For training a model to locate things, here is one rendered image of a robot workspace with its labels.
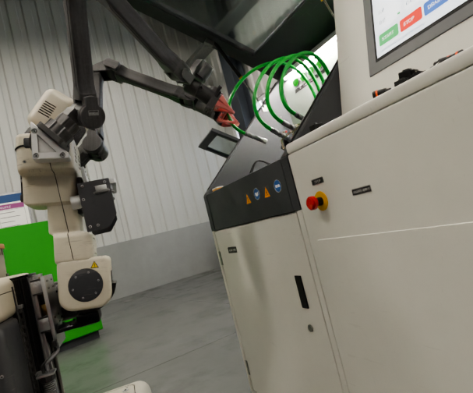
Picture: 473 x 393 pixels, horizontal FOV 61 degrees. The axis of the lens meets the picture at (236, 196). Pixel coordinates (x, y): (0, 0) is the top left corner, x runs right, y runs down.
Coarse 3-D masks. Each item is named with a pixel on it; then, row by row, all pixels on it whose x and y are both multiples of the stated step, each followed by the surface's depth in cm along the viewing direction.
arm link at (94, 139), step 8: (96, 64) 174; (96, 72) 173; (104, 72) 181; (112, 72) 175; (96, 80) 173; (104, 80) 180; (96, 88) 171; (88, 136) 161; (96, 136) 161; (88, 144) 160; (96, 144) 160; (88, 152) 160; (96, 152) 160; (96, 160) 167
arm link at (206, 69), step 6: (198, 60) 147; (204, 60) 146; (192, 66) 146; (198, 66) 145; (204, 66) 147; (210, 66) 148; (186, 72) 140; (192, 72) 144; (198, 72) 146; (204, 72) 147; (210, 72) 149; (186, 78) 141; (192, 78) 143; (204, 78) 147
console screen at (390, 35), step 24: (384, 0) 110; (408, 0) 103; (432, 0) 96; (456, 0) 90; (384, 24) 110; (408, 24) 102; (432, 24) 96; (456, 24) 90; (384, 48) 110; (408, 48) 102
